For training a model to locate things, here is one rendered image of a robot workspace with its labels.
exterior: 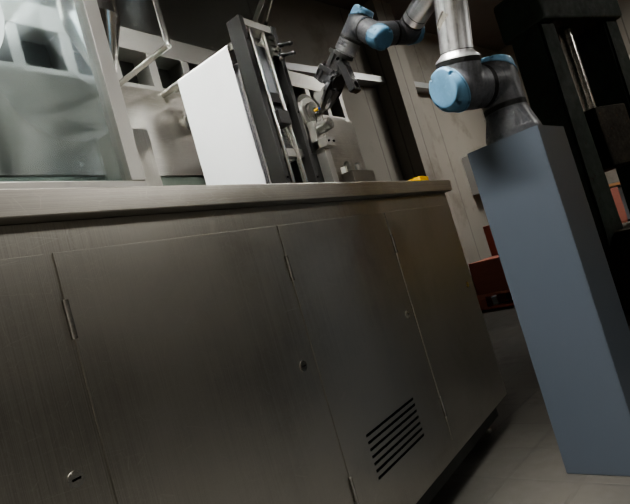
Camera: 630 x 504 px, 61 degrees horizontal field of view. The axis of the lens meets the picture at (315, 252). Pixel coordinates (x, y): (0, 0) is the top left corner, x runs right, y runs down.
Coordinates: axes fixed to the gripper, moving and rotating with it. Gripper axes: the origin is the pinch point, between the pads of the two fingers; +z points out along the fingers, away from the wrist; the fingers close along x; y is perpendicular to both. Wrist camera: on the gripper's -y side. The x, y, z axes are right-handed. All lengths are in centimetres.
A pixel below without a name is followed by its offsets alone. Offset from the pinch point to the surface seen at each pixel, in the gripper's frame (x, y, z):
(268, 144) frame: 45.0, -17.4, 6.1
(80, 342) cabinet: 119, -57, 19
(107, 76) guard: 100, -21, -6
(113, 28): 72, 20, -5
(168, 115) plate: 36, 32, 21
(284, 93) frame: 30.8, -4.9, -4.7
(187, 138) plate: 30.8, 26.1, 26.4
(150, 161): 72, -6, 19
